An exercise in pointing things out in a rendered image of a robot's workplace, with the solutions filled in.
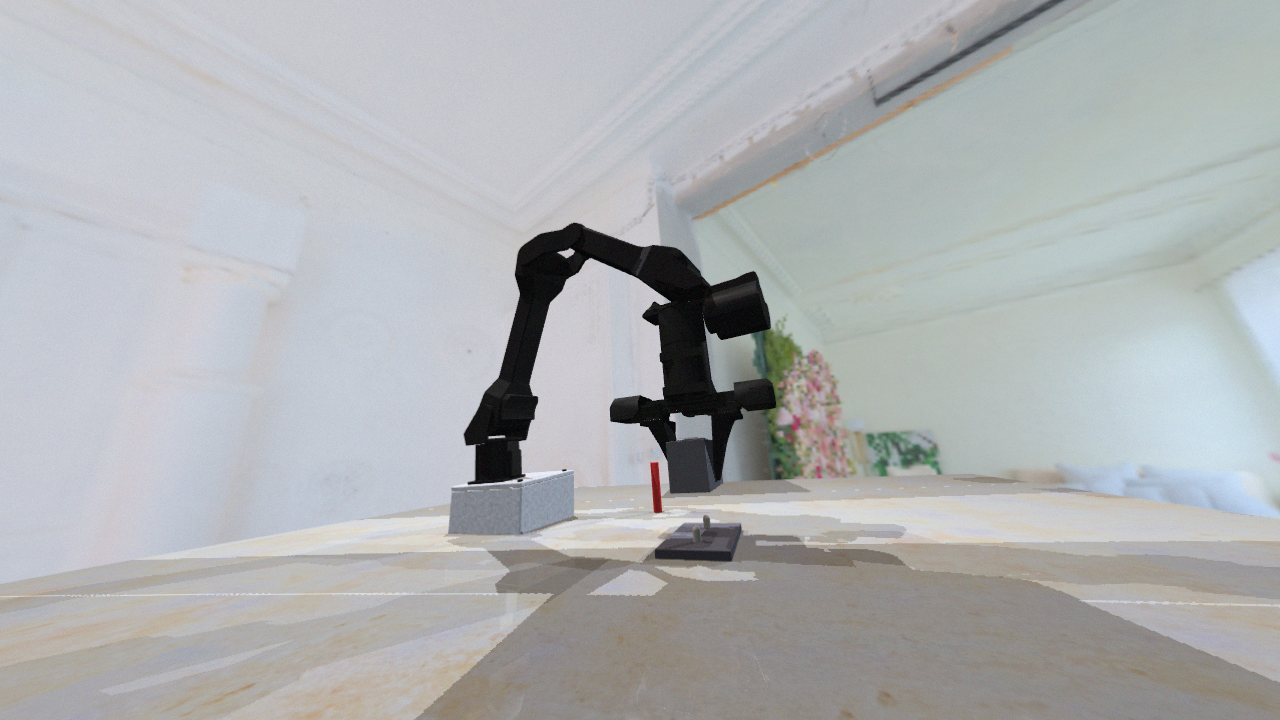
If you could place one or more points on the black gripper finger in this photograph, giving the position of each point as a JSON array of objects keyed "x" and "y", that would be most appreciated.
[
  {"x": 721, "y": 427},
  {"x": 663, "y": 431}
]

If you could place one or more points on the red peg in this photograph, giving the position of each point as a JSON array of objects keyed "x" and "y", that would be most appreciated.
[{"x": 656, "y": 487}]

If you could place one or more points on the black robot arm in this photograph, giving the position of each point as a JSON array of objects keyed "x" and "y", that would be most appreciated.
[{"x": 730, "y": 309}]

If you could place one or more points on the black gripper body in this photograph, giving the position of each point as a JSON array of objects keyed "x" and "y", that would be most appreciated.
[{"x": 687, "y": 377}]

